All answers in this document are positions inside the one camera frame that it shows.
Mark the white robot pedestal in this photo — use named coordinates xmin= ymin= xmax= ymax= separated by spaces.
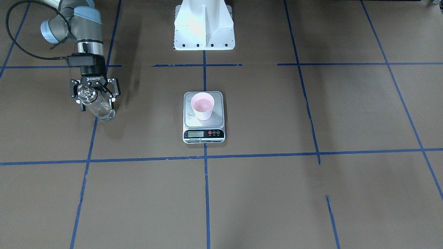
xmin=173 ymin=0 xmax=236 ymax=51

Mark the clear glass sauce bottle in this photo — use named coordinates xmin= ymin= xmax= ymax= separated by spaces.
xmin=76 ymin=87 xmax=115 ymax=122

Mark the pink plastic cup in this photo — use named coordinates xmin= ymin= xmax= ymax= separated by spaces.
xmin=190 ymin=92 xmax=215 ymax=120

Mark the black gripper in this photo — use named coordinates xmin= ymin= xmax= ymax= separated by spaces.
xmin=71 ymin=55 xmax=120 ymax=112

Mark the brown paper table cover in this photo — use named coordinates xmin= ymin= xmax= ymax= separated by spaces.
xmin=1 ymin=0 xmax=442 ymax=249

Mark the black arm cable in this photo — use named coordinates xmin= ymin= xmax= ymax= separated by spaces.
xmin=5 ymin=0 xmax=75 ymax=61

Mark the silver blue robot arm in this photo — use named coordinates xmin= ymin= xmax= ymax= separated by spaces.
xmin=40 ymin=0 xmax=120 ymax=111

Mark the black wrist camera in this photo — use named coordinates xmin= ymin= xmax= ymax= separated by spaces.
xmin=66 ymin=53 xmax=97 ymax=67

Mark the silver digital kitchen scale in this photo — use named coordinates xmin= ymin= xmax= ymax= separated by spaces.
xmin=182 ymin=91 xmax=226 ymax=144

